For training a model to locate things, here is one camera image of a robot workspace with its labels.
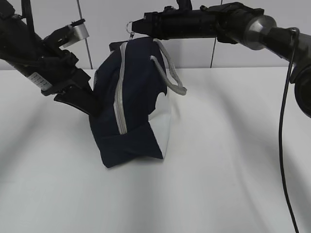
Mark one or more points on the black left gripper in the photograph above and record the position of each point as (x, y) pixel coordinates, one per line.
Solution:
(63, 76)

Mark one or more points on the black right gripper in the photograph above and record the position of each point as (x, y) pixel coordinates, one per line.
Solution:
(175, 24)

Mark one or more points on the navy blue lunch bag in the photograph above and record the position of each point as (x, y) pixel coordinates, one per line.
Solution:
(133, 84)

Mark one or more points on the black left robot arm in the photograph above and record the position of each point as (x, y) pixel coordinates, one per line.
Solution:
(21, 47)

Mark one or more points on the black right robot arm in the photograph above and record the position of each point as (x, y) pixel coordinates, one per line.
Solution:
(235, 23)

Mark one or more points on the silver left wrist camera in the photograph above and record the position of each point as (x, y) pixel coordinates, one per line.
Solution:
(68, 35)

